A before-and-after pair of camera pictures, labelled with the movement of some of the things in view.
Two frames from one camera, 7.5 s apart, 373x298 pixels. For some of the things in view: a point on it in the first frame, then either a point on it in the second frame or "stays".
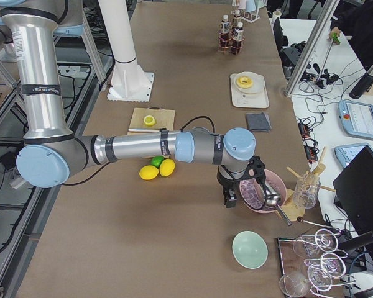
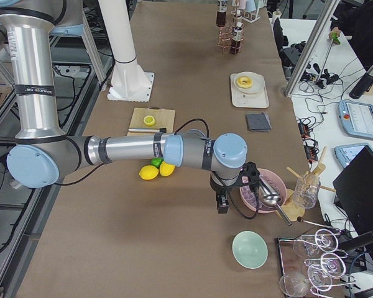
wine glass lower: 295,284 stays
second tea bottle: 238,36 stays
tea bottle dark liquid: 225,38 -> 221,13
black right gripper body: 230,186 -> 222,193
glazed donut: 240,83 stays
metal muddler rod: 144,130 stays
